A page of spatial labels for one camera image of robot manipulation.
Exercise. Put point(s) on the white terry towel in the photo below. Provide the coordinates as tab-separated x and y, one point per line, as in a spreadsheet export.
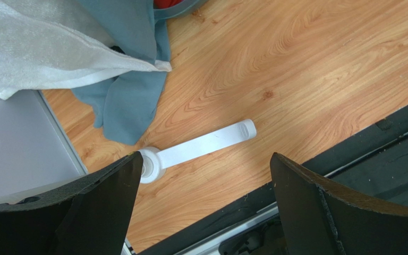
53	51

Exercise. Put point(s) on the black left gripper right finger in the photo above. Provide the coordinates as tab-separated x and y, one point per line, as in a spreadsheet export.
321	216

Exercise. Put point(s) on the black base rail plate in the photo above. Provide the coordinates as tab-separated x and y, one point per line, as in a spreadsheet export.
373	162

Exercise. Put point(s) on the grey-green plastic tub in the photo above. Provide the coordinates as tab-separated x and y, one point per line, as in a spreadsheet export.
179	10

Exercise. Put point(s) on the blue-grey cloth garment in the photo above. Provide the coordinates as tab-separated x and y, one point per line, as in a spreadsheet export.
126	105

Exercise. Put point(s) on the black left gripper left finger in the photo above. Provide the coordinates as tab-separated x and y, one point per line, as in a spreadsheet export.
89	215

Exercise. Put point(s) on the white clothes rack foot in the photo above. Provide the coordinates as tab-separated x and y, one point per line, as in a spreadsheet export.
156	162

